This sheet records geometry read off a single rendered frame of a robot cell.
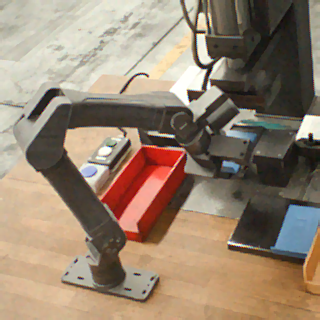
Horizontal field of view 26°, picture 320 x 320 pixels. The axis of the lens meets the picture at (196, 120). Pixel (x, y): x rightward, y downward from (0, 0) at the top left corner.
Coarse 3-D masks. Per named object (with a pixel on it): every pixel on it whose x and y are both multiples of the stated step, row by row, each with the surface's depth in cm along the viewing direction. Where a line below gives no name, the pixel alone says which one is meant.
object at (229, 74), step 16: (256, 48) 154; (272, 48) 156; (224, 64) 150; (240, 64) 147; (256, 64) 148; (208, 80) 153; (224, 80) 145; (240, 80) 143; (256, 80) 147; (272, 80) 149; (192, 96) 152; (240, 96) 147; (256, 96) 145; (272, 96) 149
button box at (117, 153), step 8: (128, 80) 205; (120, 128) 185; (112, 136) 179; (120, 136) 179; (104, 144) 176; (120, 144) 175; (128, 144) 177; (96, 152) 174; (112, 152) 173; (120, 152) 173; (88, 160) 172; (96, 160) 171; (104, 160) 171; (112, 160) 171; (120, 160) 174; (112, 168) 171
